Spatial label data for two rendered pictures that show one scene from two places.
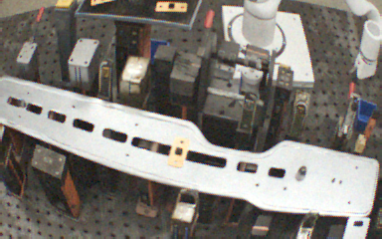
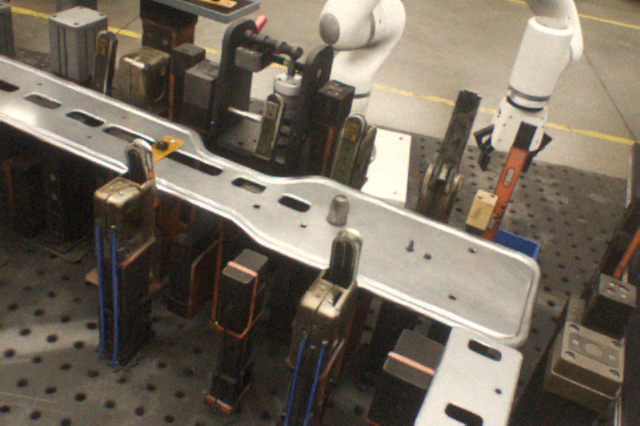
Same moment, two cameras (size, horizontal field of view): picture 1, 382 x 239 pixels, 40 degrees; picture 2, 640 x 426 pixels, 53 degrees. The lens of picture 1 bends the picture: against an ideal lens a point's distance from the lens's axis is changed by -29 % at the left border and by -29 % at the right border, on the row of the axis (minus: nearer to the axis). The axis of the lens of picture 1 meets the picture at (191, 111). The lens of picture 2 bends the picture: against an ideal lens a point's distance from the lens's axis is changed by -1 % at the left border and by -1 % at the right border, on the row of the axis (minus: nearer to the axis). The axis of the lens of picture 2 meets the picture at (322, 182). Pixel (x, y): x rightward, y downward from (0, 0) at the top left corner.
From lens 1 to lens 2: 0.99 m
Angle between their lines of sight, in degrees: 25
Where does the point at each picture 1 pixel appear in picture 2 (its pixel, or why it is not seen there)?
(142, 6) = not seen: outside the picture
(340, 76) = (461, 213)
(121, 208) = (64, 271)
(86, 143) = (31, 115)
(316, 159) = (374, 211)
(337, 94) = not seen: hidden behind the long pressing
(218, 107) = (239, 138)
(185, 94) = (200, 105)
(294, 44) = (388, 162)
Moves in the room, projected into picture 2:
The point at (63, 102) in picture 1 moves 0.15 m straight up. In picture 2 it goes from (25, 76) to (18, 3)
